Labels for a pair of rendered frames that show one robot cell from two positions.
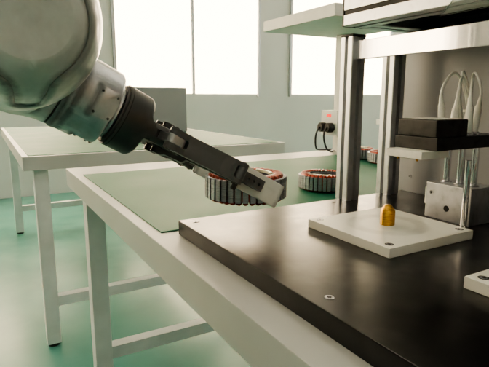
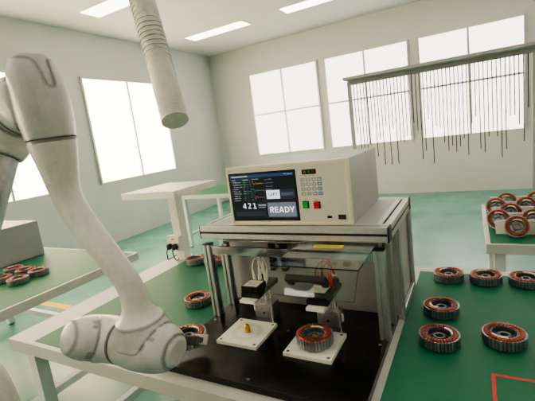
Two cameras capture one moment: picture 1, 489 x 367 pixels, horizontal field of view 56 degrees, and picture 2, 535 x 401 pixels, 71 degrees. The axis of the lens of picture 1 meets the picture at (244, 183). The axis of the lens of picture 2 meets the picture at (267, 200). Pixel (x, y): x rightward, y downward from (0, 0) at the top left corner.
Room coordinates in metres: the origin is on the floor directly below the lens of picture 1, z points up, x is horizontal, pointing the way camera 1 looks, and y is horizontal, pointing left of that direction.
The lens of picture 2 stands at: (-0.46, 0.30, 1.42)
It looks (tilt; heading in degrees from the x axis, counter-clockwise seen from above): 10 degrees down; 329
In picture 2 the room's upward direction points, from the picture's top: 7 degrees counter-clockwise
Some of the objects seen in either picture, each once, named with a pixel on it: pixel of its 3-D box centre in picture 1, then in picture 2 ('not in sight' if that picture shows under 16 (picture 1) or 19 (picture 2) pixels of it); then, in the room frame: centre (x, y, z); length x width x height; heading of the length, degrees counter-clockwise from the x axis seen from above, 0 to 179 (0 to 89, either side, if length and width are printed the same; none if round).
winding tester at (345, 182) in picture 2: not in sight; (306, 184); (0.64, -0.54, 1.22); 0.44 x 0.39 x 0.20; 30
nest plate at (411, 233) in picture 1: (386, 228); (247, 332); (0.60, -0.19, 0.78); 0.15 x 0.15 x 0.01; 30
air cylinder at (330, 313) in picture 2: not in sight; (329, 315); (0.46, -0.44, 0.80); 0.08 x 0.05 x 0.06; 30
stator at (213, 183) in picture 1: (245, 185); (189, 336); (0.62, 0.00, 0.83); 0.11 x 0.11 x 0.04
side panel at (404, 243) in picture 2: not in sight; (404, 259); (0.41, -0.76, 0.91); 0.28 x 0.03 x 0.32; 120
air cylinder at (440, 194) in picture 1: (457, 201); (267, 307); (0.67, -0.32, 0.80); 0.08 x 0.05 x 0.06; 30
